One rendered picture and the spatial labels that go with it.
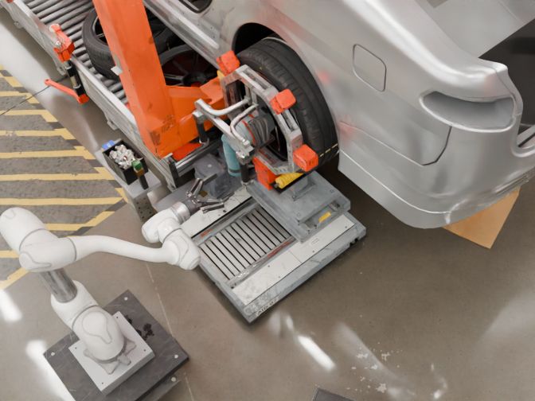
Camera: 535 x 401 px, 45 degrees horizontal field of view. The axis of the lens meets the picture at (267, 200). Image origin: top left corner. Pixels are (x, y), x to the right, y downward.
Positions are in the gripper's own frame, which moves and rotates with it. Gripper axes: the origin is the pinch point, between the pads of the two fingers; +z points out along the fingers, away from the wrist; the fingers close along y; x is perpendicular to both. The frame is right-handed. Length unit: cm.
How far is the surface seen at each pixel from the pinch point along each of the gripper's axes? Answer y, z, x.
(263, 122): -0.6, 26.1, 20.3
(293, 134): 8.7, 34.9, 14.0
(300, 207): -3, 44, -61
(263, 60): -19, 42, 34
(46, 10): -264, 21, -57
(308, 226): 7, 41, -66
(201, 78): -105, 53, -40
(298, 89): 1, 45, 29
